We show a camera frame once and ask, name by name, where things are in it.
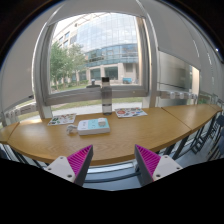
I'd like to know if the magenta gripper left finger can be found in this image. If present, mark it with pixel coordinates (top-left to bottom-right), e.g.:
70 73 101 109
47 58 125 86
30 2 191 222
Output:
46 145 93 186

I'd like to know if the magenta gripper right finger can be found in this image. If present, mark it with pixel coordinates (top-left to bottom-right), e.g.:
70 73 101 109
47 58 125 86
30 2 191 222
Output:
134 145 182 185

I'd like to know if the white charger plug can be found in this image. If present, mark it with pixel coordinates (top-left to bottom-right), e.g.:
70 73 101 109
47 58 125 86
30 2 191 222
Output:
98 118 106 126

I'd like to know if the white power strip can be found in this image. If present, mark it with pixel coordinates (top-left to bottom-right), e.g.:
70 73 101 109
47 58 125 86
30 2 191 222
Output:
77 118 110 135

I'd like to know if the left sticker sheet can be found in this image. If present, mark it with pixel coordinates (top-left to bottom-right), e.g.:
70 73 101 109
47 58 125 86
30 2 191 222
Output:
48 114 76 126

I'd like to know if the sticker sheet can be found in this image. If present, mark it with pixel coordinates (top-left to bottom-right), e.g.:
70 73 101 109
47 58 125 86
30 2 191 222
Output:
115 107 146 118
48 114 76 126

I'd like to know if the right sticker sheet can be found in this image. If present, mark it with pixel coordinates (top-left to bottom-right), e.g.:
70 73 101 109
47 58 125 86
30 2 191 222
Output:
115 107 146 118

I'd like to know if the dark chair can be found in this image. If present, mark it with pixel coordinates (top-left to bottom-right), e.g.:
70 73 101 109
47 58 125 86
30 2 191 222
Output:
207 115 224 161

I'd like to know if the right wooden table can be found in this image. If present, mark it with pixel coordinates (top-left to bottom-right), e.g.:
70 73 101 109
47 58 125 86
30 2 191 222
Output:
163 104 222 132

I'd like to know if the wooden table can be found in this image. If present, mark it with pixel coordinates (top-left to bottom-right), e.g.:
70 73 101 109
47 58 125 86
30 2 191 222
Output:
0 122 19 144
163 104 222 132

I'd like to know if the left wooden table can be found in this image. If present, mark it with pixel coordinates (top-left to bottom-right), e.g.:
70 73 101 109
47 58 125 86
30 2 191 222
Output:
0 122 19 144

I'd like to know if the clear water bottle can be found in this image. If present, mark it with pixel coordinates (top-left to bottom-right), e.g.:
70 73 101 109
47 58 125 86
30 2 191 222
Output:
101 77 112 115

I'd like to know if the white cable with plug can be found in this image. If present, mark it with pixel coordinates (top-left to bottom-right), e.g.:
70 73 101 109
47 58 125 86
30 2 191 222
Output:
65 124 79 136

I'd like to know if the white window frame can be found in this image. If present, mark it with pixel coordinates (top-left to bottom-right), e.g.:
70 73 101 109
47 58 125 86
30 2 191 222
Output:
33 16 158 118

